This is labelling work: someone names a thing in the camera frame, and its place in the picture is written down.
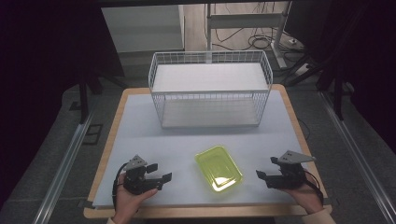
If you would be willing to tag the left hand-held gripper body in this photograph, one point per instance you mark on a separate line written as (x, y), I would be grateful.
(136, 182)

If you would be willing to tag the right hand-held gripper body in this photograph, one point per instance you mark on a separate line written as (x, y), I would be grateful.
(289, 177)

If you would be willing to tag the yellow-green plastic tray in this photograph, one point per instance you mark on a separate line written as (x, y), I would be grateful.
(218, 169)

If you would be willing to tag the person's left hand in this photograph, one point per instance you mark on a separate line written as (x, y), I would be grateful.
(129, 200)

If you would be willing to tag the person's right hand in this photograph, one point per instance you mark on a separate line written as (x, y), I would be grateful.
(306, 196)

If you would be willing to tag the grey table mat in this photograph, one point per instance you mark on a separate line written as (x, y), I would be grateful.
(186, 146)

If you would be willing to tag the black metal stand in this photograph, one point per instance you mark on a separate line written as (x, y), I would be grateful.
(338, 93)

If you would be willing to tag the black tripod stand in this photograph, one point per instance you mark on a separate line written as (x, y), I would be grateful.
(83, 99)

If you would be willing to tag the white power strip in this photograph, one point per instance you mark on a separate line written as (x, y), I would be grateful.
(295, 41)

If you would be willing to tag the black floor bracket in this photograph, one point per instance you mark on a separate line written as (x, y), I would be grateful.
(92, 134)

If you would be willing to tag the silver metal rail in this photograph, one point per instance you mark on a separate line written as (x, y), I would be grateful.
(62, 174)
(358, 155)

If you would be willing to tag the white metal desk frame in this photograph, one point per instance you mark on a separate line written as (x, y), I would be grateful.
(246, 20)

